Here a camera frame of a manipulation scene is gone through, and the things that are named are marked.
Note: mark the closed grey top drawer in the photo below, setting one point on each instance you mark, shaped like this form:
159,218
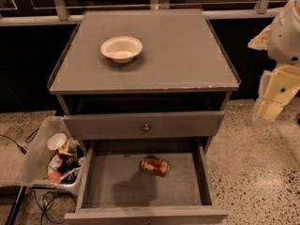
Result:
130,125

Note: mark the white bottle in bin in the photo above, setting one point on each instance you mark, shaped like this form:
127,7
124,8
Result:
54,164

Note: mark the orange ball in bin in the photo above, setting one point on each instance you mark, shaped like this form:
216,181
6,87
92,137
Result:
55,177

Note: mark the clear plastic storage bin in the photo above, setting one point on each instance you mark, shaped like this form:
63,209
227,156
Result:
33,171

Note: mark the round metal drawer knob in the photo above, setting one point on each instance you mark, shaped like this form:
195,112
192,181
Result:
146,128

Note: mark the white paper bowl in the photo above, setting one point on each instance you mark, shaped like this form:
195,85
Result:
121,49

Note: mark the red coke can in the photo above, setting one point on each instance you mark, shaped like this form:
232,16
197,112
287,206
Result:
154,165

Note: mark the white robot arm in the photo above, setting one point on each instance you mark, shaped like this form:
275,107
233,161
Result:
281,40

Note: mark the small white bowl in bin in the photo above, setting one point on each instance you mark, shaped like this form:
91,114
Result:
56,141

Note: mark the metal window railing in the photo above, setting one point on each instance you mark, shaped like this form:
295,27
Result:
42,12

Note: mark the open grey middle drawer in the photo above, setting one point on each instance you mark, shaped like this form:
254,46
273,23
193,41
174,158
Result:
116,191

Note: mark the grey drawer cabinet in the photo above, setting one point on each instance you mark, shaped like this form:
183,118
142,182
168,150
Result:
181,69

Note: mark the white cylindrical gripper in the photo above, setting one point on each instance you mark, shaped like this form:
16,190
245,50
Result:
285,38

